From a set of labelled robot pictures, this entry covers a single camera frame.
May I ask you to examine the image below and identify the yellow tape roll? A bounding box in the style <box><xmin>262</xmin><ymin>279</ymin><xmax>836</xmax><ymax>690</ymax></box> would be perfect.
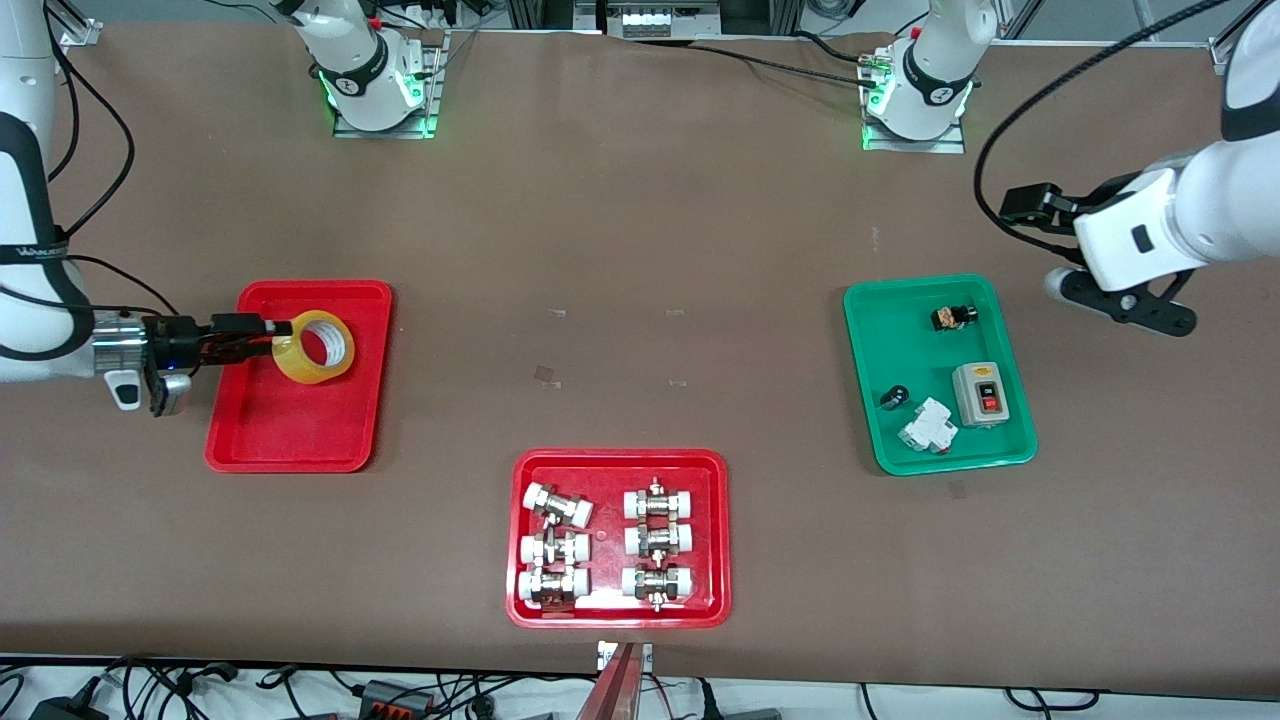
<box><xmin>272</xmin><ymin>309</ymin><xmax>356</xmax><ymax>385</ymax></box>

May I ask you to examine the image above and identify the empty red plastic tray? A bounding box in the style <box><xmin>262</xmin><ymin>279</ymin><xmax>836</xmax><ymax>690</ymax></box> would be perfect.
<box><xmin>205</xmin><ymin>279</ymin><xmax>394</xmax><ymax>474</ymax></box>

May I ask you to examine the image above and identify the green plastic tray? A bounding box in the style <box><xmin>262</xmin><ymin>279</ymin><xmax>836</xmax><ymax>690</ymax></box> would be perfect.
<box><xmin>842</xmin><ymin>273</ymin><xmax>1039</xmax><ymax>477</ymax></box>

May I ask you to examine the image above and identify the red tray holding valves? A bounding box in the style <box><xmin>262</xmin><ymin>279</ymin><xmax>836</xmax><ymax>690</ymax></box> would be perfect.
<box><xmin>505</xmin><ymin>448</ymin><xmax>733</xmax><ymax>630</ymax></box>

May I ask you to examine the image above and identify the white circuit breaker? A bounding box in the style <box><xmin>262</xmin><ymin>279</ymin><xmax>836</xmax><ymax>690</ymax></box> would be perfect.
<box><xmin>897</xmin><ymin>397</ymin><xmax>959</xmax><ymax>456</ymax></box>

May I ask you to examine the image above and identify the metal valve with white ends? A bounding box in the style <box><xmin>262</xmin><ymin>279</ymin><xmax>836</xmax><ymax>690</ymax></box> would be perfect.
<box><xmin>516</xmin><ymin>566</ymin><xmax>591</xmax><ymax>608</ymax></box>
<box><xmin>622</xmin><ymin>478</ymin><xmax>697</xmax><ymax>521</ymax></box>
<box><xmin>623</xmin><ymin>520</ymin><xmax>695</xmax><ymax>559</ymax></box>
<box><xmin>518</xmin><ymin>530</ymin><xmax>592</xmax><ymax>568</ymax></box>
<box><xmin>620</xmin><ymin>562</ymin><xmax>696</xmax><ymax>611</ymax></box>
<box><xmin>523</xmin><ymin>482</ymin><xmax>595</xmax><ymax>529</ymax></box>

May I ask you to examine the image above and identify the white terminal block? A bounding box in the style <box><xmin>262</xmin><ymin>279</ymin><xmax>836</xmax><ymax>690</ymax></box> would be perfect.
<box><xmin>608</xmin><ymin>5</ymin><xmax>693</xmax><ymax>39</ymax></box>

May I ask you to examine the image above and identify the black equipment rack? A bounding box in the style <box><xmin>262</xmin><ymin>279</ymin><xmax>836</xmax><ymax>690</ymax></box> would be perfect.
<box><xmin>505</xmin><ymin>0</ymin><xmax>801</xmax><ymax>36</ymax></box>

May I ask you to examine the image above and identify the red aluminium profile bar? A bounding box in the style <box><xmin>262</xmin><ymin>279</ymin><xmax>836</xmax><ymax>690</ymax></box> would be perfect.
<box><xmin>575</xmin><ymin>642</ymin><xmax>646</xmax><ymax>720</ymax></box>

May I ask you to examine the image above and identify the aluminium left arm base plate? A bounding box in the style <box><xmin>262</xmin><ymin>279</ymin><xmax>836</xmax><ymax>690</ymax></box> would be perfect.
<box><xmin>860</xmin><ymin>45</ymin><xmax>969</xmax><ymax>154</ymax></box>

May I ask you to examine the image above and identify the grey switch box red button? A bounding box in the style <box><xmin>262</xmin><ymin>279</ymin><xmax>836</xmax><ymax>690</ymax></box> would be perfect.
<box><xmin>950</xmin><ymin>361</ymin><xmax>1011</xmax><ymax>429</ymax></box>

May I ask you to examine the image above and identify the aluminium frame post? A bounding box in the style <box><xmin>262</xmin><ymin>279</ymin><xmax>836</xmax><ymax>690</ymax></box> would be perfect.
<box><xmin>1208</xmin><ymin>0</ymin><xmax>1280</xmax><ymax>76</ymax></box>
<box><xmin>55</xmin><ymin>0</ymin><xmax>103</xmax><ymax>49</ymax></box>

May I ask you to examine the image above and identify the short black table cable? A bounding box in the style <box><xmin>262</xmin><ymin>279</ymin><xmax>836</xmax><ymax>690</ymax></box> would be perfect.
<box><xmin>795</xmin><ymin>30</ymin><xmax>873</xmax><ymax>65</ymax></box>

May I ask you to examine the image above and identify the long black table cable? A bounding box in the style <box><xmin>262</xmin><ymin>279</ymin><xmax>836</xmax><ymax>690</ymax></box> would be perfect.
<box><xmin>688</xmin><ymin>40</ymin><xmax>873</xmax><ymax>89</ymax></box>

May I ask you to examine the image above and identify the aluminium right arm base plate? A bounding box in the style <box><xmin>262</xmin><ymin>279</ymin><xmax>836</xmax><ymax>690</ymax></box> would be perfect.
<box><xmin>332</xmin><ymin>28</ymin><xmax>448</xmax><ymax>140</ymax></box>

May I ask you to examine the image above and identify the small white bracket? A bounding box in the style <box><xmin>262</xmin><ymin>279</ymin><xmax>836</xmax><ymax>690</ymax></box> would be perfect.
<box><xmin>597</xmin><ymin>640</ymin><xmax>654</xmax><ymax>673</ymax></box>

